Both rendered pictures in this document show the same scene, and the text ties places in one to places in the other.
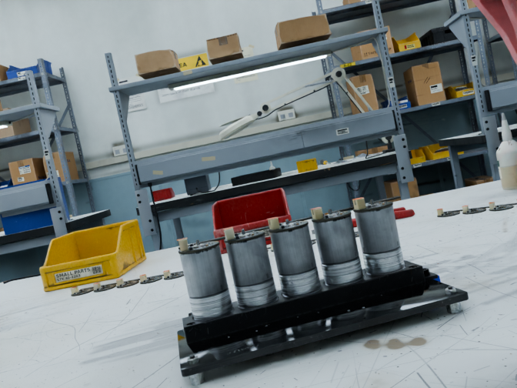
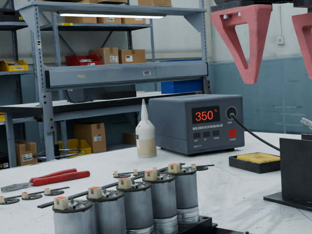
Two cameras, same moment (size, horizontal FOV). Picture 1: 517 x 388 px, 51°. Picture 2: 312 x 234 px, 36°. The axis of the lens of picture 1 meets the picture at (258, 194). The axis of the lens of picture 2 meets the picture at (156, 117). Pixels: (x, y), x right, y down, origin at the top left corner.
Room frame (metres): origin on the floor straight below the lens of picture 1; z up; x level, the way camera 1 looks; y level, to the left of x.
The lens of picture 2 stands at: (0.06, 0.19, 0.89)
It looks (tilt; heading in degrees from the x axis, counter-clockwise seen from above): 5 degrees down; 320
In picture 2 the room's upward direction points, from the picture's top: 4 degrees counter-clockwise
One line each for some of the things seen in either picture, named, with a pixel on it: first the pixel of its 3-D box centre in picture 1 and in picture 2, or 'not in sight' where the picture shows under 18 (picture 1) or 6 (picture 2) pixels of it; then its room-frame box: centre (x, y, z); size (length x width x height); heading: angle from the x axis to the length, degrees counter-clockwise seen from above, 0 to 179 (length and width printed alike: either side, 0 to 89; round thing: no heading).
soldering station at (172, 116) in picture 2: not in sight; (194, 123); (0.68, -0.43, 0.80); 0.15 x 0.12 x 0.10; 163
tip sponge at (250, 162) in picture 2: not in sight; (259, 161); (0.48, -0.36, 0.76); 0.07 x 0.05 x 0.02; 164
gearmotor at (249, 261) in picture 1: (252, 275); (107, 230); (0.33, 0.01, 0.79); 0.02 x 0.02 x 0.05
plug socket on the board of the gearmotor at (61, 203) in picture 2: (185, 244); (62, 202); (0.32, 0.05, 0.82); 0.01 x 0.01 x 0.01; 9
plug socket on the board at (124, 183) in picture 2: (275, 222); (125, 183); (0.33, -0.01, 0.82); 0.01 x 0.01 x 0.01; 9
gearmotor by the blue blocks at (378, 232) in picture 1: (380, 243); (182, 200); (0.34, -0.07, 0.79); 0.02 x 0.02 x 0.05
